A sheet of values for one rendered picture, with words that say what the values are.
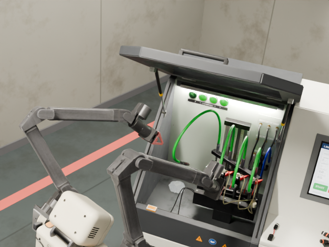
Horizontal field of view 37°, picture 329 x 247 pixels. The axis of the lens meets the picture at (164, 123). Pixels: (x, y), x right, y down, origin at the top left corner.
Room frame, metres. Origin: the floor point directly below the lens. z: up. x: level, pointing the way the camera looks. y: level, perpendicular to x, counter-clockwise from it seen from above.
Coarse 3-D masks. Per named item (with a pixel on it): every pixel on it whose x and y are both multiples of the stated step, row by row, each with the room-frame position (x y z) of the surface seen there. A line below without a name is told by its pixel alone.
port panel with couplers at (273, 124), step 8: (264, 120) 2.28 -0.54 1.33; (272, 120) 2.27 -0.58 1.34; (280, 120) 2.25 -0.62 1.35; (256, 128) 2.29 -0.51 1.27; (264, 128) 2.28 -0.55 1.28; (272, 128) 2.26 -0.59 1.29; (256, 136) 2.29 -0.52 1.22; (264, 136) 2.27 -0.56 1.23; (272, 136) 2.26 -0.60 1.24; (256, 152) 2.28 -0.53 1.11; (264, 152) 2.27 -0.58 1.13; (272, 152) 2.26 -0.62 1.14
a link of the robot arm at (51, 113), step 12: (48, 108) 1.78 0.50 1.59; (60, 108) 1.78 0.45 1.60; (72, 108) 1.81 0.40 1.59; (84, 108) 1.84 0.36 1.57; (96, 108) 1.87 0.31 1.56; (60, 120) 1.77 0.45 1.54; (72, 120) 1.78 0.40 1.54; (84, 120) 1.80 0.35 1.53; (96, 120) 1.83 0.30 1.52; (108, 120) 1.84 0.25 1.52; (120, 120) 1.86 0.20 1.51
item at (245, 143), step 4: (244, 140) 2.03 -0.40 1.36; (244, 144) 2.00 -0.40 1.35; (244, 148) 2.14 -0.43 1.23; (240, 152) 1.96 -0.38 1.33; (244, 152) 2.14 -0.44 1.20; (240, 156) 1.94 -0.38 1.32; (244, 156) 2.14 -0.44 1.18; (244, 160) 2.14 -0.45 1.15; (236, 164) 1.92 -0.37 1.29; (236, 168) 1.90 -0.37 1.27; (236, 172) 1.89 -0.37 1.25; (232, 184) 1.89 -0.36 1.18
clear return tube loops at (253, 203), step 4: (228, 172) 2.04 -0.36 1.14; (228, 180) 2.00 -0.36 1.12; (244, 180) 2.00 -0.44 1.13; (256, 188) 1.95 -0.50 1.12; (224, 192) 1.94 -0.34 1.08; (240, 192) 1.93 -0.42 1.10; (236, 200) 1.97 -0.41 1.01; (240, 200) 1.97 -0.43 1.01; (244, 200) 1.97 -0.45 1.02; (248, 200) 1.97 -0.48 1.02; (252, 200) 1.89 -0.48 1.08; (252, 204) 1.89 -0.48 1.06; (256, 204) 1.96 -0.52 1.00; (240, 208) 1.92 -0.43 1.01; (244, 208) 1.92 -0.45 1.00; (248, 208) 1.93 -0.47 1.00; (252, 212) 1.88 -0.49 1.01
